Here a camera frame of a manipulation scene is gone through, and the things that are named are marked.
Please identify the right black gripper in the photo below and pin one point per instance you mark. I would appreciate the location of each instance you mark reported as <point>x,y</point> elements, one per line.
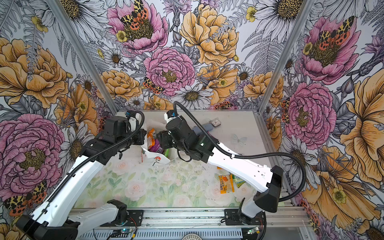
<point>164,140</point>

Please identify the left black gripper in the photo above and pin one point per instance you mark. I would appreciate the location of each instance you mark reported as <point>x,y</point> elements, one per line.
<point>140,136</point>

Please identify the purple grape candy bag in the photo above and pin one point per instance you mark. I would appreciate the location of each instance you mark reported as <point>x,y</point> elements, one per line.
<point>156,148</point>

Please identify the orange white snack packet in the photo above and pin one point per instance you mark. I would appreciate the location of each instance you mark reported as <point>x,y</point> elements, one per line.
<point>151,138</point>

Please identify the white paper bag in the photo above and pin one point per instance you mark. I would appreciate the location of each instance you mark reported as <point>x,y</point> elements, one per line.
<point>152,153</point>

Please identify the small orange snack packet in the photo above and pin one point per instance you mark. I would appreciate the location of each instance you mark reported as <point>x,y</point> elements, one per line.
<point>226,184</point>

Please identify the green yellow snack packet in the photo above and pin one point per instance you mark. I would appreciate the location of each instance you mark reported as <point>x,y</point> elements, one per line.
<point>238,182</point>

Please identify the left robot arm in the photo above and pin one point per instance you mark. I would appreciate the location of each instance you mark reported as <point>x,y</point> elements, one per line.
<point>52,219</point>

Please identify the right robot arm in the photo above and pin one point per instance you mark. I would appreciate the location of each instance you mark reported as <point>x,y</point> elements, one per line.
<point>205,148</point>

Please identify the small white tag card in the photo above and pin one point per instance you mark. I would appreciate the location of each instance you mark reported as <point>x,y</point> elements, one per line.
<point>215,122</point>

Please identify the floral pastel table mat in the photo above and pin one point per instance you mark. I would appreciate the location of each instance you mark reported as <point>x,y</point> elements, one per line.
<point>175,185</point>

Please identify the aluminium front rail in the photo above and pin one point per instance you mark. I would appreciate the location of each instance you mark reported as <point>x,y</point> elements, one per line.
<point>289,223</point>

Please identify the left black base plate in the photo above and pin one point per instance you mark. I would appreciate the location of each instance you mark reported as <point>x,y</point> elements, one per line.
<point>135,218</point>

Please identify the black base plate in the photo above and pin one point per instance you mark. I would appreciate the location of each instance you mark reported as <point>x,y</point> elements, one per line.
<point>135,218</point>
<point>232,217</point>

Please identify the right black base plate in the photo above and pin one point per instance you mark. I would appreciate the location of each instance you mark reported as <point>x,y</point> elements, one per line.
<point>232,217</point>

